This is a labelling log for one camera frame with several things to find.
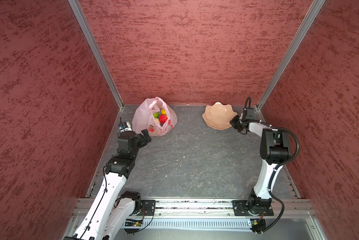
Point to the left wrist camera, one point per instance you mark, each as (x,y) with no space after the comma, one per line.
(124,127)

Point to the right aluminium corner post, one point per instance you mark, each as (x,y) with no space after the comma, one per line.
(305,25)

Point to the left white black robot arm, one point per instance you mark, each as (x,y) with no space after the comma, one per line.
(107,213)

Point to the aluminium corner post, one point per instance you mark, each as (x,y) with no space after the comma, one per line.
(82,21)
(305,25)

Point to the pink scalloped bowl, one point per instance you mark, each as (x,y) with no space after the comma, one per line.
(218,116)

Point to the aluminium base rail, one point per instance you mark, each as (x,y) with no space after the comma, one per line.
(222,208)

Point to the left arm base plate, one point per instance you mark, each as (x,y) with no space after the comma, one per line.
(143,207)

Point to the left aluminium corner post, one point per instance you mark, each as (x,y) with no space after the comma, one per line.
(82,21)

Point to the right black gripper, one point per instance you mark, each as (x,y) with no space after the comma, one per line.
(233,121)

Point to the pink plastic bag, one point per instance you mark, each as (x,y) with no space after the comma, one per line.
(143,117)

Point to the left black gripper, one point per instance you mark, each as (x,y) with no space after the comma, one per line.
(143,142)

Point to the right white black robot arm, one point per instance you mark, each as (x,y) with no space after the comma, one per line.
(278,147)

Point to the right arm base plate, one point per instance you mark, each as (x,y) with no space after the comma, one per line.
(243,208)

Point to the red fake strawberry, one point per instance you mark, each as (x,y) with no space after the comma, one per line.
(163,119)

